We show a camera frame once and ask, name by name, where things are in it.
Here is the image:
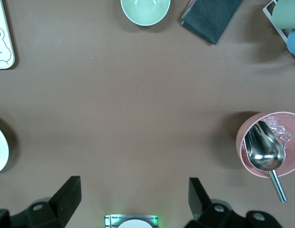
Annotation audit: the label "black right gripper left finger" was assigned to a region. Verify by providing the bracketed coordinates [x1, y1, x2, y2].
[0, 175, 82, 228]

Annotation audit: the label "metal scoop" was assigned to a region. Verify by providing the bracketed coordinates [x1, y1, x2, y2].
[243, 121, 288, 203]

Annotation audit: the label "clear ice cubes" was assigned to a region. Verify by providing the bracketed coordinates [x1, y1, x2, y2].
[261, 115, 294, 149]

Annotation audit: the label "pale green bowl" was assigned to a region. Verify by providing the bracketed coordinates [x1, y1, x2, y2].
[120, 0, 171, 27]

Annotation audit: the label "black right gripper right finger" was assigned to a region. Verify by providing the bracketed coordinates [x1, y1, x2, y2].
[184, 177, 283, 228]

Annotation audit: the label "white round plate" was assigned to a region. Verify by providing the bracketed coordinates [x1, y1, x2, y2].
[0, 124, 10, 175]

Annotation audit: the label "dark grey folded cloth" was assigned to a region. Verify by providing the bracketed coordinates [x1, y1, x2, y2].
[181, 0, 244, 45]

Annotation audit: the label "blue cup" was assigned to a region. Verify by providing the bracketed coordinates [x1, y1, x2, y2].
[286, 28, 295, 55]

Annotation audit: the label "cream tray with bear print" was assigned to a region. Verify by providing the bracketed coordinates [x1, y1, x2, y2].
[0, 0, 16, 70]

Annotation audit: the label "white wire rack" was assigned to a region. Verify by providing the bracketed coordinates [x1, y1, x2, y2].
[263, 0, 295, 62]

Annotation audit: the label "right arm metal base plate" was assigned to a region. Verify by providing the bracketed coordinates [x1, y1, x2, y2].
[104, 214, 159, 228]

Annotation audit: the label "pink bowl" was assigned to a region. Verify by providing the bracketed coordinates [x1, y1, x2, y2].
[236, 111, 295, 178]

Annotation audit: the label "pale green cup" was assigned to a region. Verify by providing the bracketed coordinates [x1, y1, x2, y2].
[273, 0, 295, 29]

